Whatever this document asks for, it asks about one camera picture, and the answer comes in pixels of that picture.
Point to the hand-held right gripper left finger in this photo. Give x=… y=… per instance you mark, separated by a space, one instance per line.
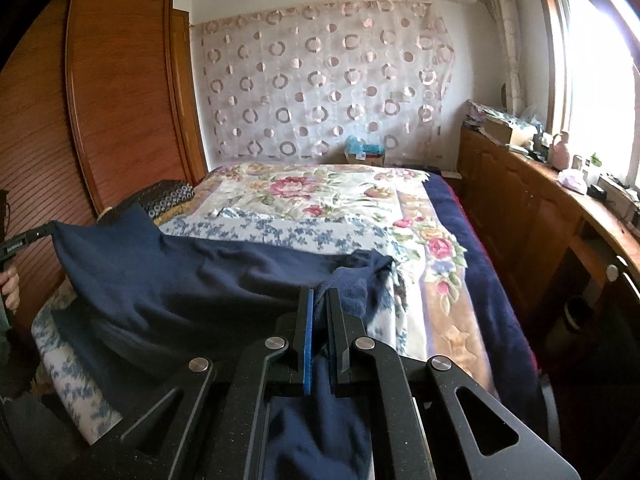
x=307 y=340

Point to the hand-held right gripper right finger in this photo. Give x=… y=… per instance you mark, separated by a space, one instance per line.
x=336 y=330

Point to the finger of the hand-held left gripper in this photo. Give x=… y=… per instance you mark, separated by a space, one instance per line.
x=39 y=234

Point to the navy printed t-shirt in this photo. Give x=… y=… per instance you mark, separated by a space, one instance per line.
x=200 y=280

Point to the person's left hand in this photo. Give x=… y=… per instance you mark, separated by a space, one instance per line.
x=11 y=285

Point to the yellow cloth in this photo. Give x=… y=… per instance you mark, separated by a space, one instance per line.
x=107 y=214

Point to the blue floral bed sheet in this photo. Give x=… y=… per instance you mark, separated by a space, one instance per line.
x=280 y=232

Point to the dark circle-patterned cloth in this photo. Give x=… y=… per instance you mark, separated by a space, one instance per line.
x=165 y=200

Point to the pink floral quilt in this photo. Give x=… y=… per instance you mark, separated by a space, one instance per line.
x=310 y=190

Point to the wooden slatted wardrobe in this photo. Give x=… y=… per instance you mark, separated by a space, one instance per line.
x=125 y=85

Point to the cardboard box with blue packets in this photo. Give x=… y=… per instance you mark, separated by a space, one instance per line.
x=364 y=152

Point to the wooden cabinet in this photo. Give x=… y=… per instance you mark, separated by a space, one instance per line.
x=505 y=195

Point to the black trash bin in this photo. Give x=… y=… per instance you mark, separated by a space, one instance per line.
x=577 y=315

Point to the sheer circle-patterned curtain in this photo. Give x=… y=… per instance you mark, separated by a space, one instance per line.
x=325 y=75

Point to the stack of magazines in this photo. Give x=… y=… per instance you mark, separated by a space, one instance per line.
x=479 y=115

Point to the brown cardboard box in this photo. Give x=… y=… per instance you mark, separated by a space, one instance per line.
x=502 y=131

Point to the white plastic bag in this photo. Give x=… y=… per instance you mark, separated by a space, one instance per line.
x=572 y=182

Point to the pink bottle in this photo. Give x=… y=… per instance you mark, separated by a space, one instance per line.
x=561 y=152

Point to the clear plastic bag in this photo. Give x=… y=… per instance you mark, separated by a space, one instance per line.
x=529 y=117

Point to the small black box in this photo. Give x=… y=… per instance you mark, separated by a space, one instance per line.
x=597 y=191

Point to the green-capped bottle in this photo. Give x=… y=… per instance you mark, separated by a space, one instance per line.
x=596 y=167

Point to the white patterned window curtain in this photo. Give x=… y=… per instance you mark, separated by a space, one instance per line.
x=505 y=35

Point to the wood-framed window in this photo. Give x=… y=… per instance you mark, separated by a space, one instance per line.
x=595 y=85

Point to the grey oval wall fixture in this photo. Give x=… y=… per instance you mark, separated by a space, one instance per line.
x=504 y=96

